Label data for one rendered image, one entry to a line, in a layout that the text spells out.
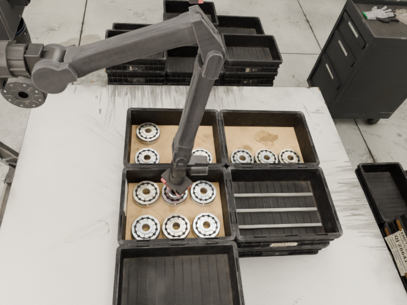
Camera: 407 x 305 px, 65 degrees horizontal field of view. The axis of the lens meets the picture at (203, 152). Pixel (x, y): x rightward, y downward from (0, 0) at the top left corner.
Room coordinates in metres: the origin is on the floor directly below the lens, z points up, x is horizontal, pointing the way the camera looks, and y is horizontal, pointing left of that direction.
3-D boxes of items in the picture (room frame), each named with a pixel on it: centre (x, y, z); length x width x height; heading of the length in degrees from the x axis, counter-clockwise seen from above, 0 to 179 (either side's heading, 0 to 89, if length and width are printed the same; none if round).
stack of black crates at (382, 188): (1.15, -1.19, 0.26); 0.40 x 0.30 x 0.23; 15
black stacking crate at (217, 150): (0.80, 0.13, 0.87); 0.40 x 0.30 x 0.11; 104
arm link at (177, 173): (0.59, 0.07, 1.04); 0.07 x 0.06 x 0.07; 105
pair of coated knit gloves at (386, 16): (2.21, -0.98, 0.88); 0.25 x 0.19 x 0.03; 106
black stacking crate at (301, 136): (0.90, -0.26, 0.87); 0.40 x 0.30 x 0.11; 104
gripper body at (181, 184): (0.58, 0.08, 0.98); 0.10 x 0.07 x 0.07; 59
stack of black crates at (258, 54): (1.96, -0.18, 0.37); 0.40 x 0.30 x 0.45; 106
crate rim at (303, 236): (0.61, -0.33, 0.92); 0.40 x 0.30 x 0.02; 104
